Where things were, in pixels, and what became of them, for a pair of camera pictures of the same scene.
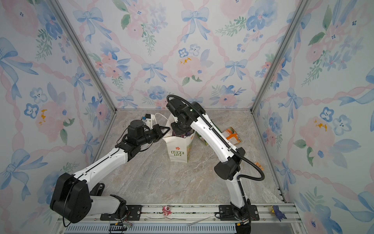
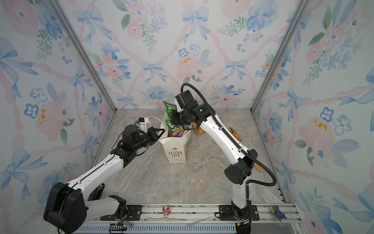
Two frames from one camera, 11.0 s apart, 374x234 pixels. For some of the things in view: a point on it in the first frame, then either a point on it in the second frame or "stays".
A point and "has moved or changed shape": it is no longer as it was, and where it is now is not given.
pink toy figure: [165, 211] stays
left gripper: [157, 129] stays
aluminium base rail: [194, 219] stays
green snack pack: [201, 138] has moved or changed shape
